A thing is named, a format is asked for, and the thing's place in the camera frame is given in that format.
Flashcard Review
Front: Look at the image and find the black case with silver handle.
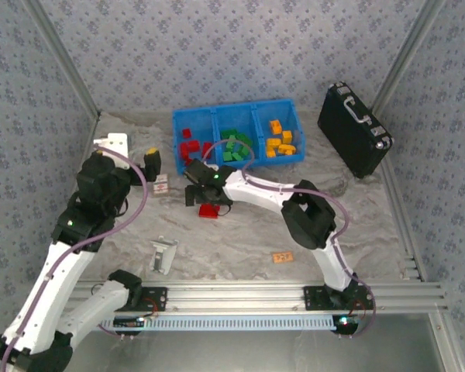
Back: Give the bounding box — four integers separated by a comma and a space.
317, 81, 394, 179

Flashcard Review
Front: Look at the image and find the aluminium front frame rail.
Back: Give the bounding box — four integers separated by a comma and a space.
61, 281, 449, 315

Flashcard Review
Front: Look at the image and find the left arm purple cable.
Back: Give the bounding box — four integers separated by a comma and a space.
0, 142, 148, 372

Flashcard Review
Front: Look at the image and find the blue three-compartment plastic bin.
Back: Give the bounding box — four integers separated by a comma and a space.
172, 98, 306, 174

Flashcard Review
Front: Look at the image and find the white grey metal bracket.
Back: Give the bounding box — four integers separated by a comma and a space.
150, 236, 179, 276

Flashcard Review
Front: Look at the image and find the aluminium table side rail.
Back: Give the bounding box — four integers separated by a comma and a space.
379, 154, 427, 282
46, 112, 102, 284

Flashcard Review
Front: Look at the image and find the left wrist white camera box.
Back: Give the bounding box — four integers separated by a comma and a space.
92, 133, 132, 171

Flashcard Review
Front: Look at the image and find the aluminium frame leg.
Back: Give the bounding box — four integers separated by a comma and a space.
428, 312, 465, 372

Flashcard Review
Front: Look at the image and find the small white card red mark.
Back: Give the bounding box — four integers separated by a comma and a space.
152, 174, 171, 198

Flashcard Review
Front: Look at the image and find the black controller board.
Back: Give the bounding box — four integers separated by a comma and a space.
113, 315, 147, 337
331, 314, 362, 338

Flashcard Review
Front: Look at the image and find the slotted white cable duct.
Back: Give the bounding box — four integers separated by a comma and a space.
96, 313, 336, 332

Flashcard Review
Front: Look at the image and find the aluminium frame post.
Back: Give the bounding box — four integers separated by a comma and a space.
370, 0, 449, 114
21, 0, 102, 117

